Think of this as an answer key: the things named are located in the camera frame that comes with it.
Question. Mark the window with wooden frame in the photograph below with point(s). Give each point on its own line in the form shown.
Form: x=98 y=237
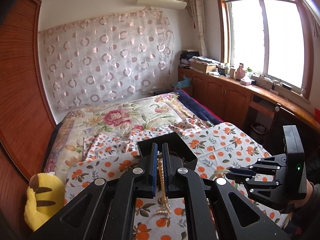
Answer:
x=270 y=37

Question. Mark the orange print bed sheet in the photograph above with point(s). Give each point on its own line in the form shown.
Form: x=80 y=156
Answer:
x=109 y=155

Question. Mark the teal cloth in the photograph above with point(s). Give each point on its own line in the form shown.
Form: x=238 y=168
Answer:
x=186 y=82

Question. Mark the pink circle pattern curtain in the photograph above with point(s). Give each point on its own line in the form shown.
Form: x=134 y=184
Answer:
x=107 y=58

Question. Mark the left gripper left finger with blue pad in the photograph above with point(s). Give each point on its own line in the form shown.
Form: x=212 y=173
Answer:
x=152 y=169

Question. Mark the yellow plush toy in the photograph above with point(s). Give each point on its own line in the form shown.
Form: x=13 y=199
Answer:
x=45 y=197

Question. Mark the person's right hand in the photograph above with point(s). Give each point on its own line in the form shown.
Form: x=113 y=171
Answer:
x=308 y=192

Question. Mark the pink vase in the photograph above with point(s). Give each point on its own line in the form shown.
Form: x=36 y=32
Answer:
x=240 y=72

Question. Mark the wooden side cabinet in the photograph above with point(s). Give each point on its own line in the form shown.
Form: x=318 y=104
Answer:
x=244 y=105

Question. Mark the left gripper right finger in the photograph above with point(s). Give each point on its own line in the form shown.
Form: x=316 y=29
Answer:
x=168 y=167

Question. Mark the dark blue blanket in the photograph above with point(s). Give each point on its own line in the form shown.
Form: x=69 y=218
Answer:
x=198 y=109

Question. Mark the side window curtain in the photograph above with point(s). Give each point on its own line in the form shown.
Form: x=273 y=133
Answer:
x=197 y=11

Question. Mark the clutter pile on cabinet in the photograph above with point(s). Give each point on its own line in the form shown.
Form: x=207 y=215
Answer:
x=188 y=56

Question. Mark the wooden wardrobe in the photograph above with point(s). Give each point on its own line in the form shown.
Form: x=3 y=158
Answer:
x=26 y=121

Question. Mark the floral quilt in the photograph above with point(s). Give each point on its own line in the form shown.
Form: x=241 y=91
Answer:
x=66 y=145

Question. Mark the black jewelry box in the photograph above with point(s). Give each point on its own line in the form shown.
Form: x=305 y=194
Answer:
x=176 y=146

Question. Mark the cardboard box on cabinet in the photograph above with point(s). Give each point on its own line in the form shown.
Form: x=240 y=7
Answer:
x=202 y=67

